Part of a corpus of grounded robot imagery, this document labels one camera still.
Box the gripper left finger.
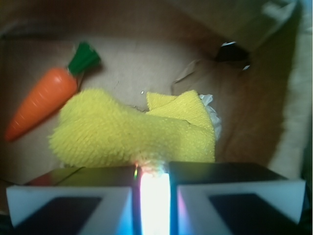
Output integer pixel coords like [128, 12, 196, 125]
[6, 166, 141, 235]

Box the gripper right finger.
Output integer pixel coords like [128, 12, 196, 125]
[169, 162, 306, 235]

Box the yellow cloth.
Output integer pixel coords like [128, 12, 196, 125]
[49, 89, 215, 169]

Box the white crumpled cloth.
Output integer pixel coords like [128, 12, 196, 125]
[199, 94, 222, 141]

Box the orange toy carrot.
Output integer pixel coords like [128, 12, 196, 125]
[4, 42, 101, 141]

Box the brown paper bag bin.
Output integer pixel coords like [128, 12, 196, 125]
[0, 0, 313, 216]

